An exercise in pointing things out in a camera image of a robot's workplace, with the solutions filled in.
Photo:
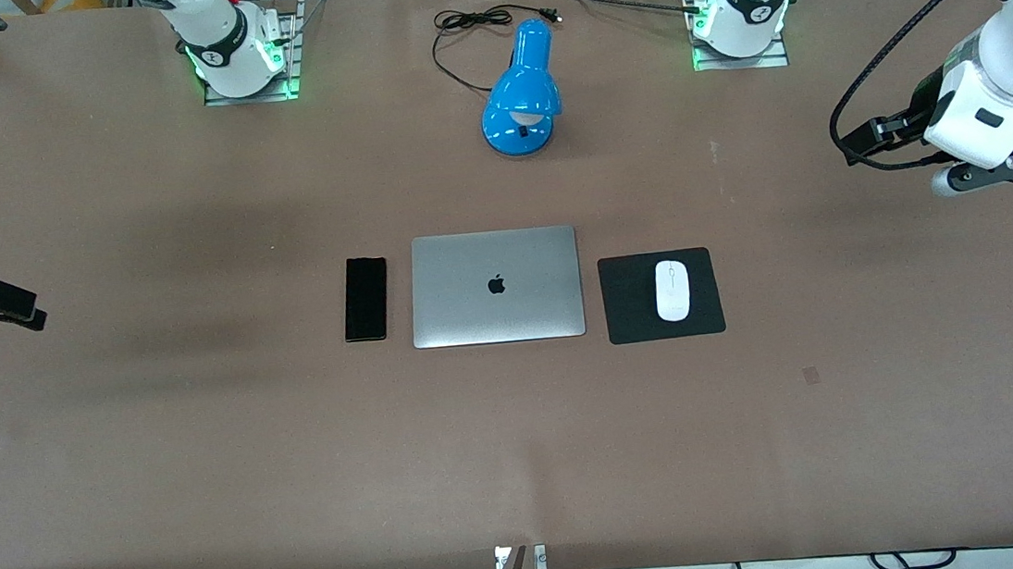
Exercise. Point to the silver laptop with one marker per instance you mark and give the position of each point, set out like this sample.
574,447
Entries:
470,293

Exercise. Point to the blue desk lamp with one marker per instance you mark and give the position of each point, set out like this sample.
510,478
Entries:
525,87

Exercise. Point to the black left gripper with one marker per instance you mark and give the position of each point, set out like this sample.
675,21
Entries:
915,111

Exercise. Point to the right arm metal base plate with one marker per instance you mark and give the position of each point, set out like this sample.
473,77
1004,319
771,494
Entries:
252,98

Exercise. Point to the white mounting bracket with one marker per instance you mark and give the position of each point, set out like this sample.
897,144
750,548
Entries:
538,556

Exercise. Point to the white computer mouse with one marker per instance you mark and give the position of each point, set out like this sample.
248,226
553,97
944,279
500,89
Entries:
673,292

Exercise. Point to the black smartphone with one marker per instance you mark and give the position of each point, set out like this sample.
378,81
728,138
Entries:
366,298

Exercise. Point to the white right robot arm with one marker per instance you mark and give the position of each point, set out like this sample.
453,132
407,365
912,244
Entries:
227,33

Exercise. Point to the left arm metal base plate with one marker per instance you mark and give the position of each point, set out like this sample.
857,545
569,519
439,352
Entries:
741,64

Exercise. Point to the black mouse pad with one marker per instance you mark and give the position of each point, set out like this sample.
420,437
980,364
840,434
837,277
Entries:
630,310

